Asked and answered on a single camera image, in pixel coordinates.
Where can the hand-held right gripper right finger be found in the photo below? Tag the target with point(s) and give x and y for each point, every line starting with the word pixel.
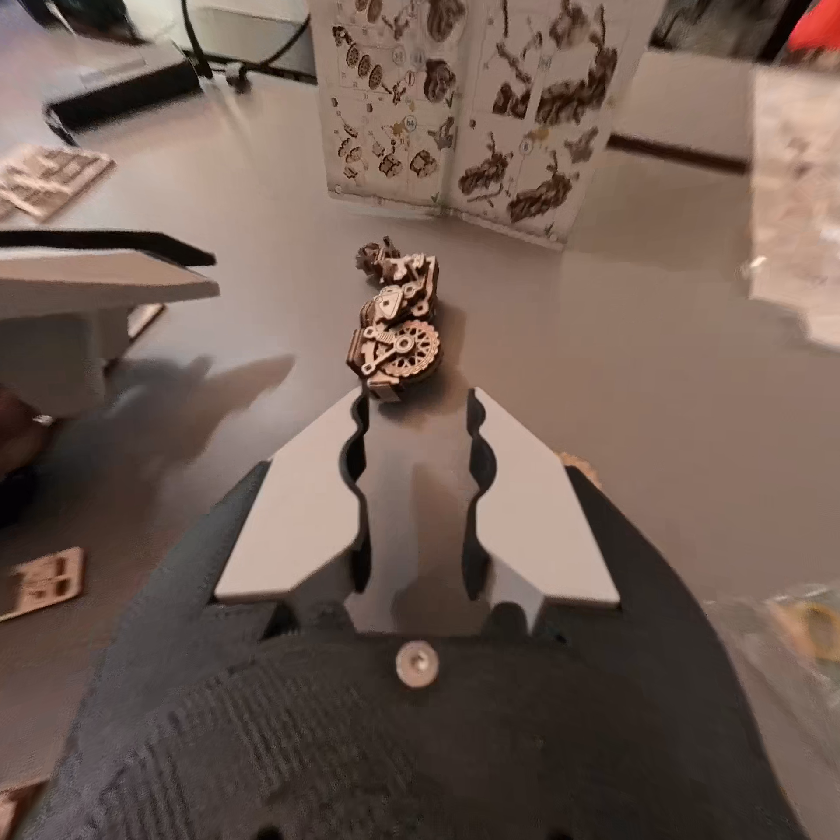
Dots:
pixel 544 525

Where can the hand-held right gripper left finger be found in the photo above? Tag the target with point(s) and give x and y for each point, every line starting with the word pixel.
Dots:
pixel 289 518

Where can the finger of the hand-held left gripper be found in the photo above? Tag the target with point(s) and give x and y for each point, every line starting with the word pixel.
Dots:
pixel 98 282

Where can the wooden mechanical puzzle model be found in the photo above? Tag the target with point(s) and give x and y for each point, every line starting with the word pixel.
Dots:
pixel 394 341

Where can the grey desk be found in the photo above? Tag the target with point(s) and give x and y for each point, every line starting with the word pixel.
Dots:
pixel 623 394

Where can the person's left hand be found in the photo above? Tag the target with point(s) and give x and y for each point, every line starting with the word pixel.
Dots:
pixel 16 433

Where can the small wooden gear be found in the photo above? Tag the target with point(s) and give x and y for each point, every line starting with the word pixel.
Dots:
pixel 581 469

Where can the long laser-cut plywood sheet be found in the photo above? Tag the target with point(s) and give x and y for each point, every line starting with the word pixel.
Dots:
pixel 46 177

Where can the black power adapter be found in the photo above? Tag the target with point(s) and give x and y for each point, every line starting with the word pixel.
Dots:
pixel 124 92

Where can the slotted wooden puzzle sheet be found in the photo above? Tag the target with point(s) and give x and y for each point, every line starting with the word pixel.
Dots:
pixel 39 584

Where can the clear plastic bag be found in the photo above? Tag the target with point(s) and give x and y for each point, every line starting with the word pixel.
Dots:
pixel 781 643

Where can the pale crumpled plastic sheet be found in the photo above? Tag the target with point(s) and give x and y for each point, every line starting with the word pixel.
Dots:
pixel 794 197

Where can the folded assembly instruction sheet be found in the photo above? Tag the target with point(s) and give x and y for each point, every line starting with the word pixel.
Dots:
pixel 472 105

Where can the red object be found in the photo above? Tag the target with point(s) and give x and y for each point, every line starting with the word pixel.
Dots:
pixel 817 26

